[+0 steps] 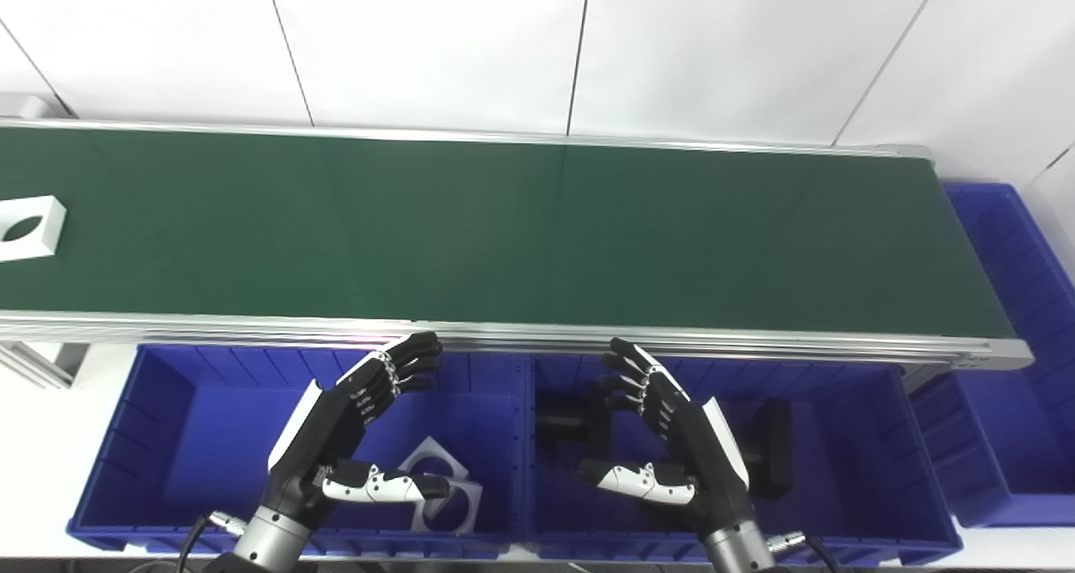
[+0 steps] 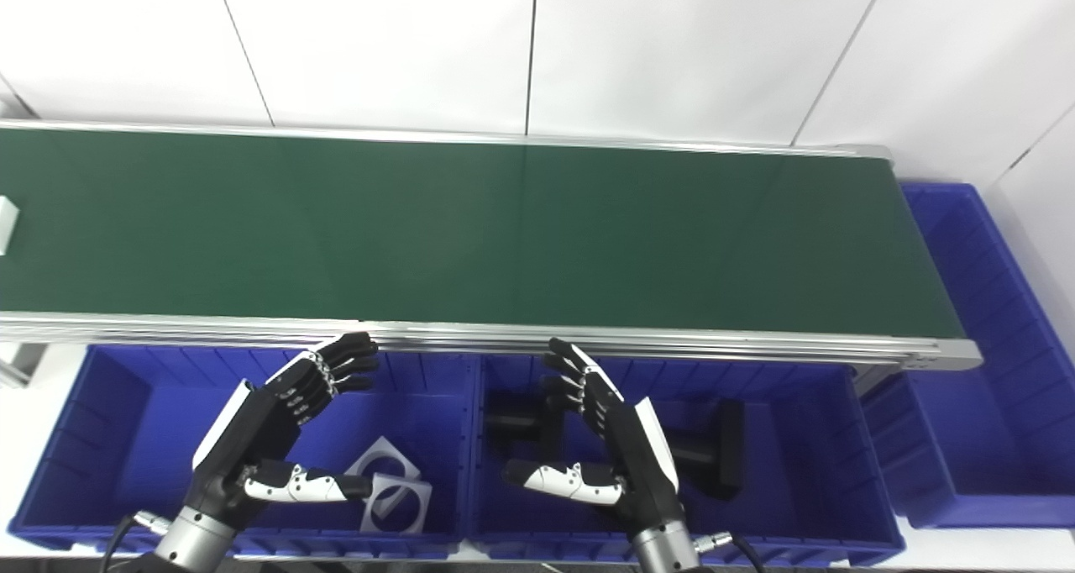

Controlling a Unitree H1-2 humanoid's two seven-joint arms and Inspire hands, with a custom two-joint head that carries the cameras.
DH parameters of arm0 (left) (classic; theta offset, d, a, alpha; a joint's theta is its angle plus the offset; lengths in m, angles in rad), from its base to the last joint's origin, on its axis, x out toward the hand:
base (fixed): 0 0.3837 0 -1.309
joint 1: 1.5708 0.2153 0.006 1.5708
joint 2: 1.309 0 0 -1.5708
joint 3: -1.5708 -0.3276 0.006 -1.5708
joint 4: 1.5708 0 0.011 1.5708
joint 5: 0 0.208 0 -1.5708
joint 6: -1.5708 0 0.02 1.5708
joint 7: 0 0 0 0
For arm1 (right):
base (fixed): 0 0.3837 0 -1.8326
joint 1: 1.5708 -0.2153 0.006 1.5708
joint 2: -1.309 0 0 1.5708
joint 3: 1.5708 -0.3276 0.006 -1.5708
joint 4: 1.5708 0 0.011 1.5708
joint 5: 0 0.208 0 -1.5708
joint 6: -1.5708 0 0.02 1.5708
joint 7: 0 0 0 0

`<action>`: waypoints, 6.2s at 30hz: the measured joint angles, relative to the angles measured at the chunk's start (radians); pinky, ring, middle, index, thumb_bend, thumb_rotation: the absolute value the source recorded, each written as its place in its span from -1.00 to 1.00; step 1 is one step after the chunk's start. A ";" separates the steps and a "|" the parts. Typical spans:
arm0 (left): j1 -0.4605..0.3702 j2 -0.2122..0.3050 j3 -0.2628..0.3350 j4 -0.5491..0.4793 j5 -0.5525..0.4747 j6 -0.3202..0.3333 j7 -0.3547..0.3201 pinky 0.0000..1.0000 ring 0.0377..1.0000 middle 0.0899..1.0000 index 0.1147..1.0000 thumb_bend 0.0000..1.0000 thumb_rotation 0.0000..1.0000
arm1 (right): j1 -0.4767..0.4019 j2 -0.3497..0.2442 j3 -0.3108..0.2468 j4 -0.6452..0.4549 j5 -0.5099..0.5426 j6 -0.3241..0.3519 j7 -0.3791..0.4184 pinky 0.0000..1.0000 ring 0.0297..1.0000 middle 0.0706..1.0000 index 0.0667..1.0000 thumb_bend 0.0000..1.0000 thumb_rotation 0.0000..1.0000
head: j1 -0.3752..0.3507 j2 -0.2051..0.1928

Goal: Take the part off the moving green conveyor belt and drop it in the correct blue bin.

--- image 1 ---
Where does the green conveyor belt aluminium frame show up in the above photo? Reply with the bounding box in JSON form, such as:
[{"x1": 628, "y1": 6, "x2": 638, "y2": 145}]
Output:
[{"x1": 0, "y1": 118, "x2": 1036, "y2": 371}]

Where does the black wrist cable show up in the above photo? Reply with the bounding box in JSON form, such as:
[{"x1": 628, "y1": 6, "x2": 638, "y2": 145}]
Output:
[
  {"x1": 176, "y1": 513, "x2": 249, "y2": 573},
  {"x1": 766, "y1": 531, "x2": 841, "y2": 573}
]

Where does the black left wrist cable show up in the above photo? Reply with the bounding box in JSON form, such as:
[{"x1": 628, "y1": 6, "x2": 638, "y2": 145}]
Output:
[{"x1": 176, "y1": 513, "x2": 249, "y2": 573}]

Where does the blue plastic bin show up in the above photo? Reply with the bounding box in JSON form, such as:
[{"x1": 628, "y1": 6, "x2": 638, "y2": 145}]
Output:
[
  {"x1": 911, "y1": 182, "x2": 1075, "y2": 529},
  {"x1": 67, "y1": 344, "x2": 532, "y2": 557},
  {"x1": 525, "y1": 353, "x2": 963, "y2": 565}
]

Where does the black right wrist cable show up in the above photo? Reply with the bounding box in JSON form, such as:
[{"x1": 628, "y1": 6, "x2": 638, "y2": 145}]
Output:
[{"x1": 766, "y1": 531, "x2": 841, "y2": 573}]

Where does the black block part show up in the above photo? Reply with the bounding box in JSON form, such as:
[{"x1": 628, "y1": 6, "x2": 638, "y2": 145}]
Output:
[
  {"x1": 739, "y1": 398, "x2": 792, "y2": 500},
  {"x1": 536, "y1": 388, "x2": 610, "y2": 460}
]

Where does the aluminium conveyor leg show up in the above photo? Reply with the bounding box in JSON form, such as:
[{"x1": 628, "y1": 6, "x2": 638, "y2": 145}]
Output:
[{"x1": 0, "y1": 342, "x2": 89, "y2": 389}]

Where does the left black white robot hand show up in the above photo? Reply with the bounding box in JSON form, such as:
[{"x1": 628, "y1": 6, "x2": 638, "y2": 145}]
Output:
[{"x1": 267, "y1": 331, "x2": 452, "y2": 528}]

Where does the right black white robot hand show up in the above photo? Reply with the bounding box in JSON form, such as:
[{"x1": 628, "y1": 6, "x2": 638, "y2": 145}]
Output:
[{"x1": 576, "y1": 337, "x2": 753, "y2": 532}]

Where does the grey conveyor motor housing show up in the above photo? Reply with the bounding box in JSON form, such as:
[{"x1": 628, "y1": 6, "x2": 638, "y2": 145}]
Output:
[{"x1": 0, "y1": 92, "x2": 76, "y2": 122}]

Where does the white square part round hole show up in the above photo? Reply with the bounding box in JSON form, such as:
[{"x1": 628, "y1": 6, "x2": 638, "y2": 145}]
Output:
[
  {"x1": 399, "y1": 436, "x2": 469, "y2": 481},
  {"x1": 412, "y1": 476, "x2": 484, "y2": 536},
  {"x1": 0, "y1": 195, "x2": 67, "y2": 263}
]

